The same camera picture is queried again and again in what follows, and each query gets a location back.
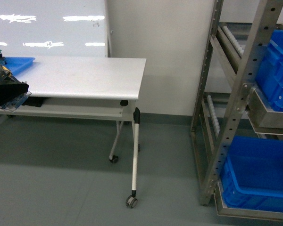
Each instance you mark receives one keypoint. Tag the steel shelving rack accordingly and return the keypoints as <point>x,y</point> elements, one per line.
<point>217,116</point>

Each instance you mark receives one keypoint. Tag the white board panel frame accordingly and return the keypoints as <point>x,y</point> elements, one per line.
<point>109,31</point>

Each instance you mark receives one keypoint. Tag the blue plastic tray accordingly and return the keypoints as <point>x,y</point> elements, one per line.
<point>17,65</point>

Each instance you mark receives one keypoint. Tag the green push button switch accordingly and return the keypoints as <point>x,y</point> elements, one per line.
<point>2,59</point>

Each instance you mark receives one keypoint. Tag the lower left blue crate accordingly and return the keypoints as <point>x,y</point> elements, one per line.
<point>252,176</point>

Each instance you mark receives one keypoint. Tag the upper left blue crate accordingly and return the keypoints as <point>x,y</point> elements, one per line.
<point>270,74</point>

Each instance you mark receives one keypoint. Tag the blue crate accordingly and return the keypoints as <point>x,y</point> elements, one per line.
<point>252,176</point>
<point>270,74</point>

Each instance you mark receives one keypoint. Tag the white folding table frame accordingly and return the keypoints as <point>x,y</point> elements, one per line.
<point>118,110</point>

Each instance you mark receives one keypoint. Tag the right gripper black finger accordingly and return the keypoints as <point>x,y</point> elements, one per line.
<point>11,89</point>

